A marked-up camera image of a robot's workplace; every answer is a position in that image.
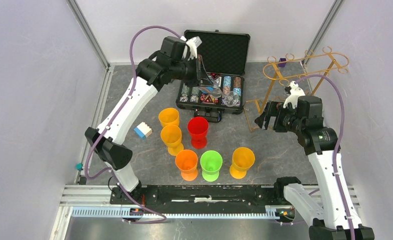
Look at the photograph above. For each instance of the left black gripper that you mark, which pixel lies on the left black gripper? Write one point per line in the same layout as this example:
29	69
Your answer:
201	76

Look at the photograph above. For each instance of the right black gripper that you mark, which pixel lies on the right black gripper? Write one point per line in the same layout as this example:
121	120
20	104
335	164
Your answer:
274	108

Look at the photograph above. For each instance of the clear wine glass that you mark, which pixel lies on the clear wine glass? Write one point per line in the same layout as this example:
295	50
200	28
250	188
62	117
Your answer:
229	99

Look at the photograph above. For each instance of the red plastic wine glass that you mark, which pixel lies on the red plastic wine glass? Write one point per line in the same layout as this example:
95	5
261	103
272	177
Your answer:
198	129

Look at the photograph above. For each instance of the yellow wine glass back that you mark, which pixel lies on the yellow wine glass back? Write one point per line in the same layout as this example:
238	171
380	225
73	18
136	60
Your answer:
169	116

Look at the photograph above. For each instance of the yellow wine glass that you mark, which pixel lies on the yellow wine glass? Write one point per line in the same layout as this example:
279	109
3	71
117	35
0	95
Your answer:
243	159
169	116
171	135

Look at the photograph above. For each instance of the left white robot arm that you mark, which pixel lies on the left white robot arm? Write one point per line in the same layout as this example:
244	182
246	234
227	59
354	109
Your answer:
106	140

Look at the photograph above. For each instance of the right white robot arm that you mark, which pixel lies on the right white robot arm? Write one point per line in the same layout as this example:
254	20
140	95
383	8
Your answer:
336	218

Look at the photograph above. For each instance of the yellow wine glass right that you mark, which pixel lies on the yellow wine glass right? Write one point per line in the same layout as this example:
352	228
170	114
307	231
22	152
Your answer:
243	159

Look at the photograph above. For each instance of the gold wine glass rack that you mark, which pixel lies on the gold wine glass rack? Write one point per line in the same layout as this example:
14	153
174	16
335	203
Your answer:
337	62

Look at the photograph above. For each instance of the yellow wine glass middle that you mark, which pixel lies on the yellow wine glass middle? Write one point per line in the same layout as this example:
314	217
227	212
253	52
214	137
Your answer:
171	135

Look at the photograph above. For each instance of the green plastic wine glass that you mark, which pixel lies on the green plastic wine glass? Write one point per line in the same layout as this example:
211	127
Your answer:
211	162

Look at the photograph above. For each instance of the orange plastic wine glass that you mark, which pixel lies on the orange plastic wine glass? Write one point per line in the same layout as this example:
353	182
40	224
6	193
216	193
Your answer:
187	163

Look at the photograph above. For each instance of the red triangle all-in marker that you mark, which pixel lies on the red triangle all-in marker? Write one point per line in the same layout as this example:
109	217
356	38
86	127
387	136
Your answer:
209	99

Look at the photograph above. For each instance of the black poker chip case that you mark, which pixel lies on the black poker chip case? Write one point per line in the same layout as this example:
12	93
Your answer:
224	58

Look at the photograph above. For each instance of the purple small block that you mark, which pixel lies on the purple small block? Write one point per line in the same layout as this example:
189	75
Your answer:
282	62

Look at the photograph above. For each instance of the blue white toy brick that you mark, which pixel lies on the blue white toy brick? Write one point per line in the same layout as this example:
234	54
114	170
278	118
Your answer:
143	130

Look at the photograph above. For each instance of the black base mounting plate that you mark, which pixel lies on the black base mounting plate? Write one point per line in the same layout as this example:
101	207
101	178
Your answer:
203	199

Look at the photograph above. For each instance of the teal small object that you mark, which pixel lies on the teal small object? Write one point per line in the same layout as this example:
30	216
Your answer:
79	166

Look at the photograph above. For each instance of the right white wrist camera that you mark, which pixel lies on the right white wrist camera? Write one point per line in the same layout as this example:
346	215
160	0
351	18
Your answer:
294	91

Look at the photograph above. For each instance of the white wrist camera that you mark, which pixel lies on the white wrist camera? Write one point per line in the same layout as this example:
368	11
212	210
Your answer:
191	49
294	91

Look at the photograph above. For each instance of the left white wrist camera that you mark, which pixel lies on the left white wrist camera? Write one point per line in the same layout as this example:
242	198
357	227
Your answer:
191	49

